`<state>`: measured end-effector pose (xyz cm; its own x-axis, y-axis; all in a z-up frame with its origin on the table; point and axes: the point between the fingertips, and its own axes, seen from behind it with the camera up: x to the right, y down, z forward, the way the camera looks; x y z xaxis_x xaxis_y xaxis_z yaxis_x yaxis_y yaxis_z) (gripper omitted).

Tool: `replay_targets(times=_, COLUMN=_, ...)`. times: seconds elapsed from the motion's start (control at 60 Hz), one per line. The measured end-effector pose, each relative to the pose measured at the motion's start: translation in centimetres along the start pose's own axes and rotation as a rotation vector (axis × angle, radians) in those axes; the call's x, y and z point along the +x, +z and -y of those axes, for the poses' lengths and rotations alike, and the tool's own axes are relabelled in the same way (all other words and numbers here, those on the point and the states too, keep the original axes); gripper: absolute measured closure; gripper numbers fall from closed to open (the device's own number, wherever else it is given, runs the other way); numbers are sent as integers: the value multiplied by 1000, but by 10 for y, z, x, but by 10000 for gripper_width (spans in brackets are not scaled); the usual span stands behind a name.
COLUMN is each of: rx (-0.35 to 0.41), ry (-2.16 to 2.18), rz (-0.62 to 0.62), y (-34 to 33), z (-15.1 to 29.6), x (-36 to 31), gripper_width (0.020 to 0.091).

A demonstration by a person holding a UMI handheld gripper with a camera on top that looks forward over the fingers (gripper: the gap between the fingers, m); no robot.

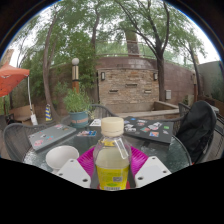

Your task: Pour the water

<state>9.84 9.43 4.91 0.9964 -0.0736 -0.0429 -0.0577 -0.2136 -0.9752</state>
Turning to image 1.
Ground small blue red sticker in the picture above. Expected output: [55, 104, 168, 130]
[77, 129, 98, 138]

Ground large dark-trunk tree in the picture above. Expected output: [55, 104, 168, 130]
[113, 0, 188, 103]

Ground wooden globe lamp post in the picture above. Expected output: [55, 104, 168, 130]
[71, 57, 81, 94]

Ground blue yellow striped cone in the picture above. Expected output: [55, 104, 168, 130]
[44, 103, 53, 122]

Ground white umbrella pole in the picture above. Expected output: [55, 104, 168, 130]
[26, 76, 39, 126]

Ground grey laptop with stickers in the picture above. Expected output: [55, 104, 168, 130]
[28, 123, 78, 153]

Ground yellow-labelled clear drink bottle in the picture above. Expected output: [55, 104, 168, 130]
[92, 116, 132, 192]

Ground white sticker sheet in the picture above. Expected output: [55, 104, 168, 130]
[89, 118, 103, 127]

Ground orange patio umbrella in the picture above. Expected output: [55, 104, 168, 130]
[0, 63, 31, 98]

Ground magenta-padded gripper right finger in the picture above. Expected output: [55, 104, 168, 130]
[128, 146, 173, 189]

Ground stone fountain basin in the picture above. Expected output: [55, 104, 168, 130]
[116, 100, 179, 119]

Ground dark patio chair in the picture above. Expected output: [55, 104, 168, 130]
[178, 99, 224, 164]

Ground wooden planter bench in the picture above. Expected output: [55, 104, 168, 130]
[9, 104, 34, 123]

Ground leaning pale-trunk tree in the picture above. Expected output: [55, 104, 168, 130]
[41, 9, 68, 119]

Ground black laptop with stickers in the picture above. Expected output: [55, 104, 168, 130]
[123, 115, 175, 145]

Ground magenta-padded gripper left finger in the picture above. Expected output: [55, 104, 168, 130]
[55, 146, 98, 189]

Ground green plant in teal pot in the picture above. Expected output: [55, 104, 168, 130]
[62, 87, 93, 129]

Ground white cup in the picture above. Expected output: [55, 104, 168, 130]
[44, 145, 80, 173]

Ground black backpack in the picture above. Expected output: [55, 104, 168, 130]
[175, 100, 218, 164]

